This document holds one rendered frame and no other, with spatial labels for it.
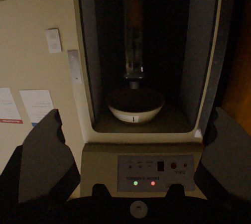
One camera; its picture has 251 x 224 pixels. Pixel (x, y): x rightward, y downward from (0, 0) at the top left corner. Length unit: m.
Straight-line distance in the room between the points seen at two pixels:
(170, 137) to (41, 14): 0.78
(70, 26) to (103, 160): 0.31
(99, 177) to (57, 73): 0.61
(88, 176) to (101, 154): 0.06
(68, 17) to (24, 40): 0.62
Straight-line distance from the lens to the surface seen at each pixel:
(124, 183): 0.39
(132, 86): 0.39
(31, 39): 0.88
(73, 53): 0.31
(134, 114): 0.35
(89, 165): 0.40
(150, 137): 0.38
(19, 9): 0.92
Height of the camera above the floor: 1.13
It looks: 27 degrees up
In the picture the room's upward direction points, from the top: 178 degrees clockwise
